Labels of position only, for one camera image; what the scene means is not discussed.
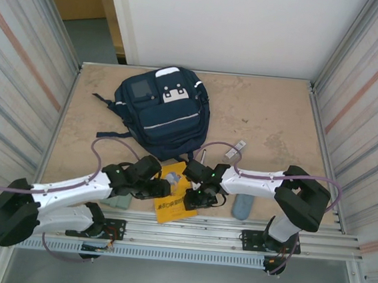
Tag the pale green wallet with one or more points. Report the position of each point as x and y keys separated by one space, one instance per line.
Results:
x=122 y=203

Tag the yellow picture book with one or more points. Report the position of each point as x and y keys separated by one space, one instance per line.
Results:
x=169 y=210

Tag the blue glasses case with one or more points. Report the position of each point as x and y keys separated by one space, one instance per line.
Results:
x=241 y=208

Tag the black marker pen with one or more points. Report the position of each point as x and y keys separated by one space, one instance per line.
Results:
x=203 y=156

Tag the navy blue backpack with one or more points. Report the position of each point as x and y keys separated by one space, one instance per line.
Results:
x=167 y=126

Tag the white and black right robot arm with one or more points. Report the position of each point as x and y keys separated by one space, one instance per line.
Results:
x=255 y=186

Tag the small white eraser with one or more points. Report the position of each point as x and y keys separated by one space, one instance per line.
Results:
x=231 y=154

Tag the aluminium table rail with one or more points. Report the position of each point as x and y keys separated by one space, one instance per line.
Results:
x=184 y=229

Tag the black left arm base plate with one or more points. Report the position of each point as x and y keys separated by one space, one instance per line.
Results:
x=119 y=225

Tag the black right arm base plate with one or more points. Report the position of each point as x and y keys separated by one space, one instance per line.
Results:
x=250 y=237

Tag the white door frame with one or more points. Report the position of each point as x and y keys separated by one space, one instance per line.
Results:
x=121 y=8

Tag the aluminium frame post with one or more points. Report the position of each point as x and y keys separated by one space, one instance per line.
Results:
x=340 y=45
x=69 y=19

